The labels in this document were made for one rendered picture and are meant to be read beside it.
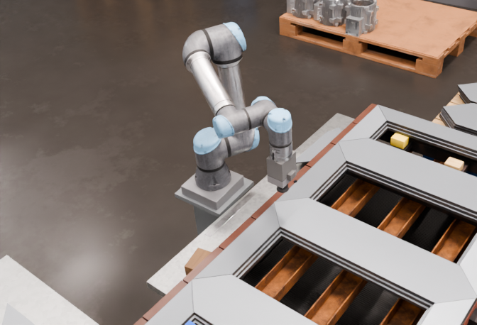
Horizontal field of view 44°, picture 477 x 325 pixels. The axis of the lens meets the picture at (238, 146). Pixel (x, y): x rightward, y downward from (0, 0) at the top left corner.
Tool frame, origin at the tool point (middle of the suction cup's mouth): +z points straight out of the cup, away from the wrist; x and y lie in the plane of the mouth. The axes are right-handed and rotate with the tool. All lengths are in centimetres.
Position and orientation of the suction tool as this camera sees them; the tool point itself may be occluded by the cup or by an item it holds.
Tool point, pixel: (282, 188)
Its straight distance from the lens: 205.8
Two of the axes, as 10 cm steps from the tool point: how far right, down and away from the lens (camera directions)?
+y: 6.1, -5.2, 5.9
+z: 0.8, 7.9, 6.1
